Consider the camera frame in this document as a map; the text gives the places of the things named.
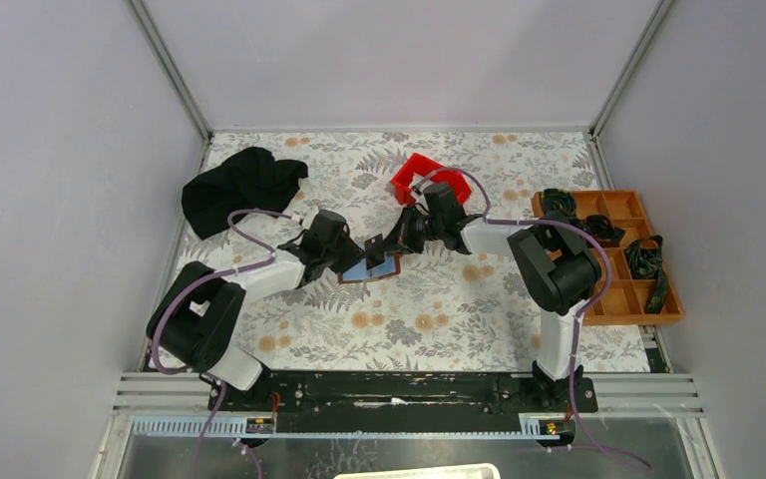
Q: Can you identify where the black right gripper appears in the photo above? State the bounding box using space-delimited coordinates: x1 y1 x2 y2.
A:
377 205 444 255

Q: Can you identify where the brown leather card holder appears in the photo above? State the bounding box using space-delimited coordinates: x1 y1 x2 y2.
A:
337 254 401 284

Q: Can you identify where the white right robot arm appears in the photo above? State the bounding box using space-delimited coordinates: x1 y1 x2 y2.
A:
364 183 601 411

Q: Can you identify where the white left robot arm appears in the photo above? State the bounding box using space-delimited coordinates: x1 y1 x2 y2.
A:
146 210 364 410

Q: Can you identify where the red plastic bin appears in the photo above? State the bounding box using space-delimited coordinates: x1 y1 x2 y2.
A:
390 153 472 206

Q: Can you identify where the black cloth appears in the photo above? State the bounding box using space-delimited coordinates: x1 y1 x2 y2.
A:
181 147 309 240

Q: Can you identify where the floral table mat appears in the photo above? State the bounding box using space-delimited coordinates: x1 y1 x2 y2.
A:
148 131 652 373

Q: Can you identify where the dark rolled tie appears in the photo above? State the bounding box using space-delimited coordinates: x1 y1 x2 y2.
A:
541 188 577 218
583 215 626 247

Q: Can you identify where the orange compartment tray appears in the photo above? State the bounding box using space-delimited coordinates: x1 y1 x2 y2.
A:
532 190 685 325

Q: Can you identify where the dark patterned tie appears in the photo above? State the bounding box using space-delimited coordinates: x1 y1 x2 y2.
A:
623 235 670 314

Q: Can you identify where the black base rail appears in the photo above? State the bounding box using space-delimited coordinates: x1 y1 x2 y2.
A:
208 370 598 434

